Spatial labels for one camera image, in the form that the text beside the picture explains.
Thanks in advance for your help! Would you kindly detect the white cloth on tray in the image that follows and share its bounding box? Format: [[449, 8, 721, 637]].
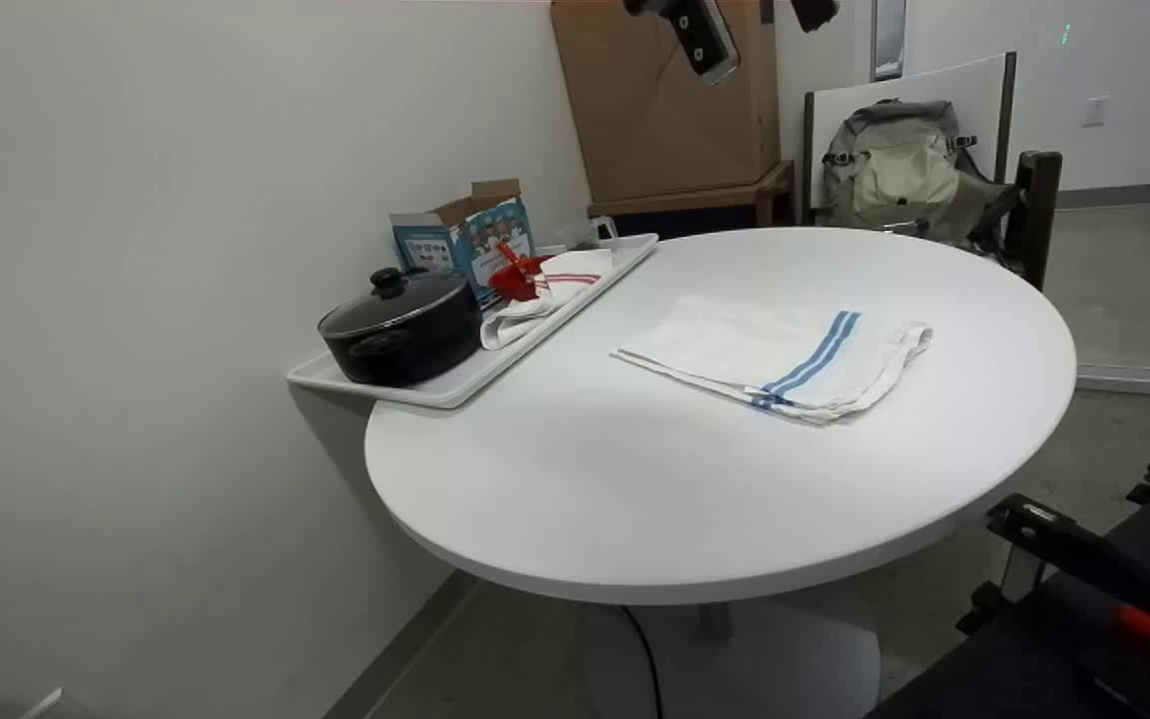
[[480, 251, 609, 349]]

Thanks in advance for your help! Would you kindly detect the white towel with blue stripes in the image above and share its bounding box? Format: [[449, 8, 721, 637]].
[[616, 294, 932, 424]]

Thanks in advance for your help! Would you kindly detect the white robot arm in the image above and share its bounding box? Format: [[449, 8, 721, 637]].
[[624, 0, 838, 81]]

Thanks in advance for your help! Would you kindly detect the white board behind backpack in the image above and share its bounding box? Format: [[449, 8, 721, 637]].
[[798, 52, 1019, 215]]

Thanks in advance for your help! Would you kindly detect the large brown cardboard box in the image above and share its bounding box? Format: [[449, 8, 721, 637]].
[[545, 0, 783, 208]]

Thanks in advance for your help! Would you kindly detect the red toy piece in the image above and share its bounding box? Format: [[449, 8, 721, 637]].
[[488, 243, 542, 298]]

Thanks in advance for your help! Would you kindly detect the black clamp with orange handle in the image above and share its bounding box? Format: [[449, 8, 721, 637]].
[[984, 494, 1150, 649]]

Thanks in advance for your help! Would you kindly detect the white rectangular tray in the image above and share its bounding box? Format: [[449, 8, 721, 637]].
[[287, 233, 658, 406]]

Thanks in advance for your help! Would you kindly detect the blue picture box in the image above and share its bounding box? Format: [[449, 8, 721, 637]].
[[391, 179, 537, 313]]

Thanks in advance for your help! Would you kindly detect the dark wooden low cabinet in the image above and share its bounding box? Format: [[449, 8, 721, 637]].
[[589, 161, 795, 239]]

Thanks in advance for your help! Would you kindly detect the dark wooden chair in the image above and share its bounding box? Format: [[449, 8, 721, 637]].
[[1003, 152, 1063, 286]]

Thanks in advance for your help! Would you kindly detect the black pot with lid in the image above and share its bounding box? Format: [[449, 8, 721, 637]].
[[319, 268, 480, 389]]

